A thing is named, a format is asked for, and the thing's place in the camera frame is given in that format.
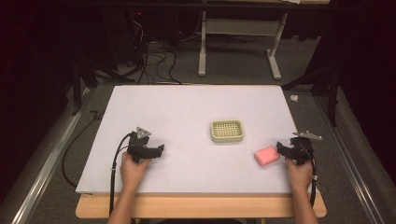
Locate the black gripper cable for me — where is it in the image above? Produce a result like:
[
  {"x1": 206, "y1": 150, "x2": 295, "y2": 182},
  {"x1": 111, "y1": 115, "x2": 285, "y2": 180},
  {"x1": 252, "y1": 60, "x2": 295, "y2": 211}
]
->
[
  {"x1": 305, "y1": 148, "x2": 318, "y2": 208},
  {"x1": 108, "y1": 133, "x2": 134, "y2": 217}
]

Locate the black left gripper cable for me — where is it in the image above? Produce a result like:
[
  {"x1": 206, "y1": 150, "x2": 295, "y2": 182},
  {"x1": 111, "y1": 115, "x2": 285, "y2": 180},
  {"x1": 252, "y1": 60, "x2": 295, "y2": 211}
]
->
[{"x1": 108, "y1": 133, "x2": 134, "y2": 217}]

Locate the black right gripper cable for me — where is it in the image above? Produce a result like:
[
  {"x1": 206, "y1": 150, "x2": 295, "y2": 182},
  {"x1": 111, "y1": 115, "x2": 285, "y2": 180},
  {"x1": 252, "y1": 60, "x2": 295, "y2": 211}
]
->
[{"x1": 305, "y1": 148, "x2": 318, "y2": 208}]

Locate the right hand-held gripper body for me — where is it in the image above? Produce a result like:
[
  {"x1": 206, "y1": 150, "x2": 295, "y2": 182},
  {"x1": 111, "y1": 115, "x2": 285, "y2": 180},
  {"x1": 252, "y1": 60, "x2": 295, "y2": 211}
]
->
[{"x1": 289, "y1": 130, "x2": 323, "y2": 166}]

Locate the black floor cable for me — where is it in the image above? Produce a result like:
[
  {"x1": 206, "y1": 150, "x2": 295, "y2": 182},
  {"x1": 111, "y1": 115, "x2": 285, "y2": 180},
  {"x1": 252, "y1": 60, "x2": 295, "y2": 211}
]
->
[{"x1": 61, "y1": 109, "x2": 105, "y2": 189}]

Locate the pink sponge block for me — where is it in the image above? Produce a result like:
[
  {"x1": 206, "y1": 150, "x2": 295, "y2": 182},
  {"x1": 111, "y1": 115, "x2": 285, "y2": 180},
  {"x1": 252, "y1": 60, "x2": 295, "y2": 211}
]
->
[{"x1": 253, "y1": 145, "x2": 281, "y2": 168}]

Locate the person's right hand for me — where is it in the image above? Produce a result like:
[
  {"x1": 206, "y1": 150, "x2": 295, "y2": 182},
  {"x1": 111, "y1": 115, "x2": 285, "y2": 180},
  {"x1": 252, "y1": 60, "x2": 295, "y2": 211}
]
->
[{"x1": 285, "y1": 156, "x2": 314, "y2": 194}]

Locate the black floor cables bundle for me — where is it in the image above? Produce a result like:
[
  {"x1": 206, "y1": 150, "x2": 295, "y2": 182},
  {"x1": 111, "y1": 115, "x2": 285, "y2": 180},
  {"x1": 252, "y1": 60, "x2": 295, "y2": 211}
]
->
[{"x1": 125, "y1": 18, "x2": 184, "y2": 86}]

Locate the white metal desk frame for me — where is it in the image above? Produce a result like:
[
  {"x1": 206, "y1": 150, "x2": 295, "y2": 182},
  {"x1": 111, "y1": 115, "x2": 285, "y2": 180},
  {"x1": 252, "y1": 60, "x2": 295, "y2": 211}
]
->
[{"x1": 197, "y1": 10, "x2": 290, "y2": 81}]

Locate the black stand leg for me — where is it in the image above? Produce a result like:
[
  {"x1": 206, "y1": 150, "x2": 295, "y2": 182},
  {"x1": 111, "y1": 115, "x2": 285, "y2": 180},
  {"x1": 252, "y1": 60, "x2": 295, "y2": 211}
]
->
[
  {"x1": 70, "y1": 57, "x2": 98, "y2": 117},
  {"x1": 281, "y1": 65, "x2": 341, "y2": 128}
]

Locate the beige soap dish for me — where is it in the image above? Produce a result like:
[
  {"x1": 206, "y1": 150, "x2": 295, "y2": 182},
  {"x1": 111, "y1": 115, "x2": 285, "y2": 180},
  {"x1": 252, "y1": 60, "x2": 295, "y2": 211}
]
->
[{"x1": 209, "y1": 119, "x2": 246, "y2": 145}]

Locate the metal floor rail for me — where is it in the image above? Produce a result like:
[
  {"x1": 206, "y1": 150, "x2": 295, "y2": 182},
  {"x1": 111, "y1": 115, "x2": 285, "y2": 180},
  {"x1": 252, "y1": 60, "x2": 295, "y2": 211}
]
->
[
  {"x1": 10, "y1": 88, "x2": 92, "y2": 224},
  {"x1": 313, "y1": 94, "x2": 387, "y2": 224}
]

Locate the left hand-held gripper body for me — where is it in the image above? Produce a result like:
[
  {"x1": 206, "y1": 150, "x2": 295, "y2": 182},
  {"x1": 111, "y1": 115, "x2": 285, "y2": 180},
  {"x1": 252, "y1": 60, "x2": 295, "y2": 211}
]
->
[{"x1": 126, "y1": 126, "x2": 159, "y2": 163}]

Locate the person's left hand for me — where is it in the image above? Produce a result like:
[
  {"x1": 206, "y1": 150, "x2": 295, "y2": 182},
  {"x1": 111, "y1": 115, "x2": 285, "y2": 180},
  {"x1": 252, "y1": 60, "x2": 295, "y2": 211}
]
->
[{"x1": 119, "y1": 151, "x2": 151, "y2": 194}]

